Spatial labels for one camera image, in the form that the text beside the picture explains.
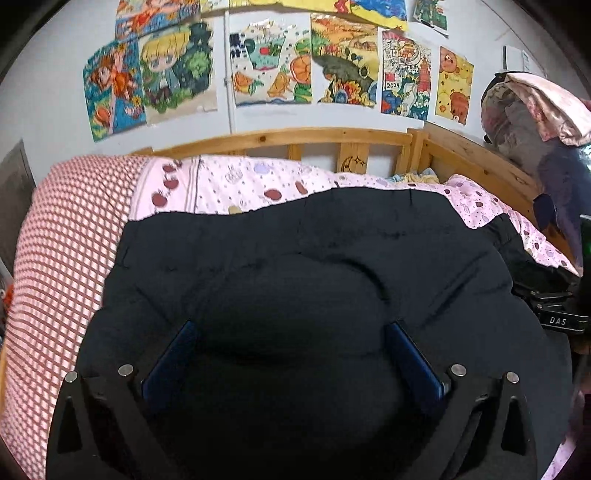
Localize mermaid drawing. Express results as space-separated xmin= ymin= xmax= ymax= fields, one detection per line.
xmin=115 ymin=0 xmax=200 ymax=42

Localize wooden bed frame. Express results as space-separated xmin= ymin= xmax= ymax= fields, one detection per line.
xmin=131 ymin=121 xmax=574 ymax=259

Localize pink apple-print quilt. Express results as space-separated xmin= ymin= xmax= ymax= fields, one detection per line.
xmin=128 ymin=154 xmax=581 ymax=480

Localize red checked bed sheet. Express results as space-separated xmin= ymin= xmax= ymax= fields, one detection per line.
xmin=1 ymin=156 xmax=147 ymax=479

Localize blue sea yellow sand drawing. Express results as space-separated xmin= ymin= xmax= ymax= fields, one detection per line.
xmin=280 ymin=0 xmax=408 ymax=31

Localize orange-haired girl drawing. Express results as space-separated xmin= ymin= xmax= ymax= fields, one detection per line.
xmin=82 ymin=41 xmax=146 ymax=142

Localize yellow bear drawing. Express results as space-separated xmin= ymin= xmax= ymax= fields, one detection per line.
xmin=435 ymin=47 xmax=474 ymax=125

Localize landscape hill drawing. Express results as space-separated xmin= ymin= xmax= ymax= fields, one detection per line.
xmin=311 ymin=13 xmax=380 ymax=108

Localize red-haired figure drawing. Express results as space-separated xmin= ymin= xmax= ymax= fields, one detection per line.
xmin=414 ymin=0 xmax=449 ymax=38

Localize pink crumpled cloth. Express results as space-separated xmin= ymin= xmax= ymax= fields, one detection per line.
xmin=504 ymin=72 xmax=591 ymax=147

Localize city and waves drawing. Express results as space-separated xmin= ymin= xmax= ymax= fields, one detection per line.
xmin=381 ymin=30 xmax=432 ymax=121

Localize black large coat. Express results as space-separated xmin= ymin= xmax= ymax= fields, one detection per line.
xmin=75 ymin=186 xmax=574 ymax=480

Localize blonde boy drawing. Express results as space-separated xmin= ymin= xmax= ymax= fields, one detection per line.
xmin=138 ymin=21 xmax=217 ymax=125

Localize dark blue bagged clothes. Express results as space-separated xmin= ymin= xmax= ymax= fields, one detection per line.
xmin=481 ymin=73 xmax=590 ymax=268

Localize grey metal wall panel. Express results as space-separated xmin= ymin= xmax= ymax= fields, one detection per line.
xmin=0 ymin=140 xmax=36 ymax=274

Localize fruit and cup drawing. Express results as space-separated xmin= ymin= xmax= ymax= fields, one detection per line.
xmin=229 ymin=20 xmax=312 ymax=107

